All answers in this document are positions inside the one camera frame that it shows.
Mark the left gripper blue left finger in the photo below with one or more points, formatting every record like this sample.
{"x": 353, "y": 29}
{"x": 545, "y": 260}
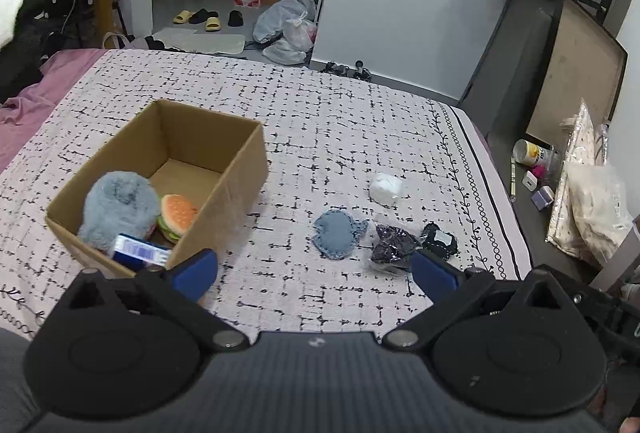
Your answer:
{"x": 174, "y": 294}

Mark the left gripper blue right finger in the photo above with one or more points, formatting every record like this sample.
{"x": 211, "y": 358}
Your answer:
{"x": 455, "y": 295}

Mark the black knitted pouch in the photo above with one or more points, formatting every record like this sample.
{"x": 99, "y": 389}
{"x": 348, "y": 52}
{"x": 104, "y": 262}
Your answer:
{"x": 440, "y": 243}

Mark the blue tissue pack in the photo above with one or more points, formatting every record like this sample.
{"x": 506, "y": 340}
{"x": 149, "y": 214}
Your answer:
{"x": 137, "y": 254}

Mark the dark sequin pouch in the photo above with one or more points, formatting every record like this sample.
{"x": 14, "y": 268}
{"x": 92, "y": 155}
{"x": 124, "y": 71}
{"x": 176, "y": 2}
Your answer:
{"x": 394, "y": 248}

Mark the plush hamburger toy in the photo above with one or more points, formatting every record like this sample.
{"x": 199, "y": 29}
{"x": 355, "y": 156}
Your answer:
{"x": 176, "y": 216}

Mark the fluffy light blue plush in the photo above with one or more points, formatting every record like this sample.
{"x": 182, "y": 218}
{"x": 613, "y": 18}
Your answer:
{"x": 119, "y": 202}

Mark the white soft bundle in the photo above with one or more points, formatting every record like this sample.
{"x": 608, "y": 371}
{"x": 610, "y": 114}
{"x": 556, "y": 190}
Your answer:
{"x": 386, "y": 189}

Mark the blue denim pouch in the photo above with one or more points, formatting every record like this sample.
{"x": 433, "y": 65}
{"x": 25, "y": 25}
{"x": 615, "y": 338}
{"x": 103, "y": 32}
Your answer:
{"x": 336, "y": 233}

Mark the floral plastic bag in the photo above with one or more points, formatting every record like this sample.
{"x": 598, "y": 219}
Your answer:
{"x": 589, "y": 218}

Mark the small purple box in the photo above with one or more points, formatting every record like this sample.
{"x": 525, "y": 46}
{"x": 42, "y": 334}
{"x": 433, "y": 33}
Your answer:
{"x": 543, "y": 198}

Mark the brown cardboard box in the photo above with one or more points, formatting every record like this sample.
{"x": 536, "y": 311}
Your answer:
{"x": 217, "y": 161}

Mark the small white cube box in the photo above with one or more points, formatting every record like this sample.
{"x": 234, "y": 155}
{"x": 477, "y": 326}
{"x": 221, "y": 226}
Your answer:
{"x": 530, "y": 181}

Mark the white black patterned bedspread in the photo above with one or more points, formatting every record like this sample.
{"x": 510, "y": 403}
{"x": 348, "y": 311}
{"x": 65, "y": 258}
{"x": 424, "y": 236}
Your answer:
{"x": 326, "y": 137}

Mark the pink round object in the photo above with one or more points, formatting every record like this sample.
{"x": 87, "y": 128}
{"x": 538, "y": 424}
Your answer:
{"x": 540, "y": 172}

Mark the yellow white can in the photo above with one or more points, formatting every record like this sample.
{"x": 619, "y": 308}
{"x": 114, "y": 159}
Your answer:
{"x": 530, "y": 155}

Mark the pink bed sheet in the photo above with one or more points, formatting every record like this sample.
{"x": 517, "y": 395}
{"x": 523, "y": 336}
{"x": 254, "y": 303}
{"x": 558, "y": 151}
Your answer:
{"x": 23, "y": 114}

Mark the white floor mat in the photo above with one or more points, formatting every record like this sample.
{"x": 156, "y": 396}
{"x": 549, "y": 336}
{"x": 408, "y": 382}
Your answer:
{"x": 192, "y": 41}

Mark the brown framed board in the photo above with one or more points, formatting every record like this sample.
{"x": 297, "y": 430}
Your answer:
{"x": 586, "y": 65}

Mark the yellow slipper right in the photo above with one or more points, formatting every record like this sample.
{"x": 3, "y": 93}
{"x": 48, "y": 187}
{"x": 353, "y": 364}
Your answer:
{"x": 212, "y": 24}

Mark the yellow slipper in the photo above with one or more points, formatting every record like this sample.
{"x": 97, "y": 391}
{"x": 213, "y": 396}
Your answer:
{"x": 183, "y": 17}
{"x": 212, "y": 24}

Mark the yellow slipper left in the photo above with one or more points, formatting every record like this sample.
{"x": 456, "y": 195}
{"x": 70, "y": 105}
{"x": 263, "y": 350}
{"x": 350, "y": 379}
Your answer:
{"x": 183, "y": 17}

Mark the black single slipper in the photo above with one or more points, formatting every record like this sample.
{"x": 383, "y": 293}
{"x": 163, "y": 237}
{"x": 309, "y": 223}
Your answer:
{"x": 235, "y": 19}

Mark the black clothes pile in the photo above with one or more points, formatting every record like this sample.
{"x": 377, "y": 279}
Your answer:
{"x": 34, "y": 42}

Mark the grey plastic bag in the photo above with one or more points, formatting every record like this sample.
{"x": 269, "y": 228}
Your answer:
{"x": 287, "y": 31}

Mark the white fluffy garment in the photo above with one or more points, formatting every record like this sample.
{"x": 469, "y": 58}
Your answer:
{"x": 9, "y": 10}

